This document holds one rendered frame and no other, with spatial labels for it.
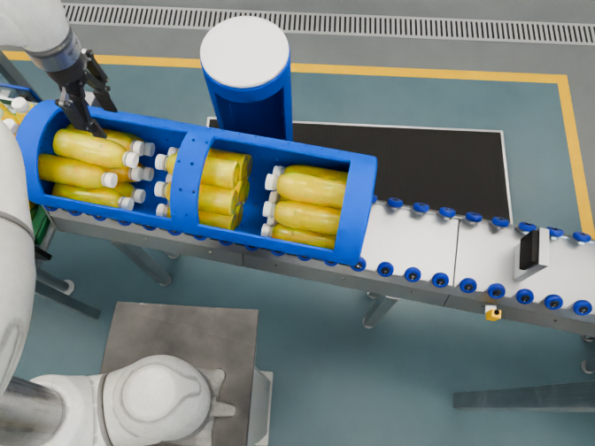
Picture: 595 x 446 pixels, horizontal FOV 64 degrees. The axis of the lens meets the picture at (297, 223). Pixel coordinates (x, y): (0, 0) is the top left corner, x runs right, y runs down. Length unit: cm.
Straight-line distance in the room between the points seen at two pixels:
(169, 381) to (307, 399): 132
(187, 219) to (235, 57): 60
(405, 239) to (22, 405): 100
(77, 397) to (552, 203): 233
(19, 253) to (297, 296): 185
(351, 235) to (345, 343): 119
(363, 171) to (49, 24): 68
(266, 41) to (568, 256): 110
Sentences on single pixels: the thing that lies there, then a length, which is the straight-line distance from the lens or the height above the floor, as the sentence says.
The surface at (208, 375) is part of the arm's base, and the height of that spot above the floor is 104.
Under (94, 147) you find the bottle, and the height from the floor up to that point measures 119.
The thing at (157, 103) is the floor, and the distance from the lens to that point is 284.
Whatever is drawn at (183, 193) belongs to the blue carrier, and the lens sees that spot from 116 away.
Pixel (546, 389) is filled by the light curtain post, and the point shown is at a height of 85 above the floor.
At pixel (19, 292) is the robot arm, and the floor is 180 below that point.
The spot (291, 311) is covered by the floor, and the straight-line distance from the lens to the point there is 227.
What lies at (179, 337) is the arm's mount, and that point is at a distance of 126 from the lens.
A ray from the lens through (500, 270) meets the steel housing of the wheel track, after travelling 146.
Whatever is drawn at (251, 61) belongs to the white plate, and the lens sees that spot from 156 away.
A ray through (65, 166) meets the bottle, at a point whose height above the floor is 115.
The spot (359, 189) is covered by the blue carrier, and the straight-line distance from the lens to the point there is 110.
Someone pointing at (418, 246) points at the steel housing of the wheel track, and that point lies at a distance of 141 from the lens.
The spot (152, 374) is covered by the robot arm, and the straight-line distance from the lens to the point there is 97.
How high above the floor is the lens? 223
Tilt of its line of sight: 69 degrees down
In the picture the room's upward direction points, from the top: 1 degrees counter-clockwise
